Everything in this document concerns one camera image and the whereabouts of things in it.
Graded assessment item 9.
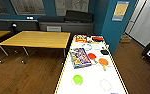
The dark grey bench sofa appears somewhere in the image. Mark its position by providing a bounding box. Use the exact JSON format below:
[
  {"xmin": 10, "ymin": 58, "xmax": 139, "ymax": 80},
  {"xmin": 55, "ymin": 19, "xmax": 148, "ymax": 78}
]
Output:
[
  {"xmin": 0, "ymin": 18, "xmax": 40, "ymax": 33},
  {"xmin": 37, "ymin": 9, "xmax": 95, "ymax": 34}
]

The brown cardboard box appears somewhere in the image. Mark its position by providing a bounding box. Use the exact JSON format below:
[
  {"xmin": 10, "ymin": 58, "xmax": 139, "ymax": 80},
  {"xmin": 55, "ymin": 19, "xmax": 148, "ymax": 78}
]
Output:
[{"xmin": 120, "ymin": 33, "xmax": 133, "ymax": 44}]

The yellow wall notice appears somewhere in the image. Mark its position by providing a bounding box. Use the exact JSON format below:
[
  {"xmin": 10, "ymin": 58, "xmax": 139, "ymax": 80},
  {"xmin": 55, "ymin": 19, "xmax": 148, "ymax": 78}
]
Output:
[{"xmin": 111, "ymin": 1, "xmax": 130, "ymax": 22}]

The red table tennis paddle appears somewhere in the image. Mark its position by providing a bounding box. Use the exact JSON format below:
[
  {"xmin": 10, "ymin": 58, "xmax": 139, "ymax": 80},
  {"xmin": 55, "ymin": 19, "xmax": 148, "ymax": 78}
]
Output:
[{"xmin": 91, "ymin": 35, "xmax": 105, "ymax": 43}]

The yellow-green bowl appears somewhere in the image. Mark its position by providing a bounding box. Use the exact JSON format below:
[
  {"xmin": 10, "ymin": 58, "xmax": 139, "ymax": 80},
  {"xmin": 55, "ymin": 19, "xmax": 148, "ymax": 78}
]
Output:
[{"xmin": 72, "ymin": 74, "xmax": 84, "ymax": 86}]

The yellow air hockey table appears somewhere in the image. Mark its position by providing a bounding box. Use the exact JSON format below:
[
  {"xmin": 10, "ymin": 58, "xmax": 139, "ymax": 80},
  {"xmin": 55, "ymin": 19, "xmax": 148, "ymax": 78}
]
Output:
[{"xmin": 53, "ymin": 34, "xmax": 130, "ymax": 94}]

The colourful board game box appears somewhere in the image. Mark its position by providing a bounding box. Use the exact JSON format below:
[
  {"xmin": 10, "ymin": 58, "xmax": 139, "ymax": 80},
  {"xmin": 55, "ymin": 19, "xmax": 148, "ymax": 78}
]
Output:
[{"xmin": 69, "ymin": 47, "xmax": 93, "ymax": 69}]

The orange yellow game box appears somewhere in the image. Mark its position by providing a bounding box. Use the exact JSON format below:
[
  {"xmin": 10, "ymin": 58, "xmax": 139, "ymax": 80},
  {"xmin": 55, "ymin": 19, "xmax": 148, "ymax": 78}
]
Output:
[{"xmin": 74, "ymin": 34, "xmax": 89, "ymax": 44}]

